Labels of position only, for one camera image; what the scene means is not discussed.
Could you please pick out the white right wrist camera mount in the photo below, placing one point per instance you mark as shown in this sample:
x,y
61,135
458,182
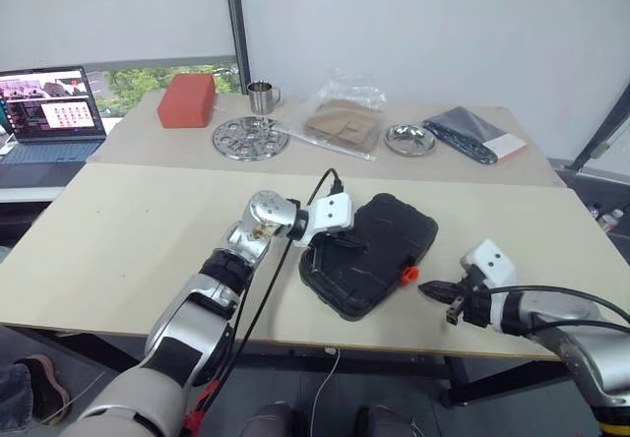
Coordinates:
x,y
492,260

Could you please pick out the grey side cart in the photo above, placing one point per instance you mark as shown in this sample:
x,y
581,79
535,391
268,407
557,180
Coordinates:
x,y
600,191

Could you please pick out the black table frame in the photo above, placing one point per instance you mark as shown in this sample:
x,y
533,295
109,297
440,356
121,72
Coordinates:
x,y
344,360

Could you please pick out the round perforated steel plate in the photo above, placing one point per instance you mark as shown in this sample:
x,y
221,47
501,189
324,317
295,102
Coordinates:
x,y
246,142

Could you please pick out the dark blue flat packet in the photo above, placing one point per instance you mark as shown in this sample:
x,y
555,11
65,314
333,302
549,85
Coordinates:
x,y
462,129

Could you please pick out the clear bag with brown cardboard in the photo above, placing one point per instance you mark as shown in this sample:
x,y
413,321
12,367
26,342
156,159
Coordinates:
x,y
344,122

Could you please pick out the dark window frame post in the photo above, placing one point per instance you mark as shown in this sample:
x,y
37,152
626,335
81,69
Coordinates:
x,y
236,23

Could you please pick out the black tool case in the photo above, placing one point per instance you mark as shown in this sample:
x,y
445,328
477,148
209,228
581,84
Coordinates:
x,y
384,240

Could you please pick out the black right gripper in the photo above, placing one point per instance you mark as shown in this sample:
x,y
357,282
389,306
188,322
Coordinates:
x,y
470,292

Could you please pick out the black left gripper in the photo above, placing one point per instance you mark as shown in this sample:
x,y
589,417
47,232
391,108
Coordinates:
x,y
339,238

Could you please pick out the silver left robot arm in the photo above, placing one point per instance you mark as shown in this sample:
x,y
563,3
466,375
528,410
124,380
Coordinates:
x,y
172,329

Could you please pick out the open grey laptop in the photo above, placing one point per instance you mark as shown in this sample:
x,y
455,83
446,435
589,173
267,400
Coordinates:
x,y
49,107

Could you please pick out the blue jeans leg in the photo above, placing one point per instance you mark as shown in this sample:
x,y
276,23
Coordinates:
x,y
15,397

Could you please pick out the stainless steel mug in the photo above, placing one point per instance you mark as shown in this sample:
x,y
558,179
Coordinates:
x,y
258,97

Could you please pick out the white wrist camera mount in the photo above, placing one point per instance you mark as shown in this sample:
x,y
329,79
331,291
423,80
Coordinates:
x,y
492,260
332,213

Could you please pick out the black metal stand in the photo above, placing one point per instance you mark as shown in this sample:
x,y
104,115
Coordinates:
x,y
605,127

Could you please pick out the red orange rectangular box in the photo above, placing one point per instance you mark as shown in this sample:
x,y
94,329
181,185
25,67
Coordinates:
x,y
187,100

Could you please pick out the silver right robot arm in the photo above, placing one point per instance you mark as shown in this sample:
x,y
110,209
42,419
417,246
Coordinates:
x,y
566,319

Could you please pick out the shallow stainless steel bowl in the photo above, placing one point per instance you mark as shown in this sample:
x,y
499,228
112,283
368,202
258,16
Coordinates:
x,y
411,139

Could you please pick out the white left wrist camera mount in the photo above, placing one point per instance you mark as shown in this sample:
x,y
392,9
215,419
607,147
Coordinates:
x,y
332,213

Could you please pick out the brown pink shoe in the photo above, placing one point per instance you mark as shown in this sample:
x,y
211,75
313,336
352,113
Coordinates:
x,y
46,383

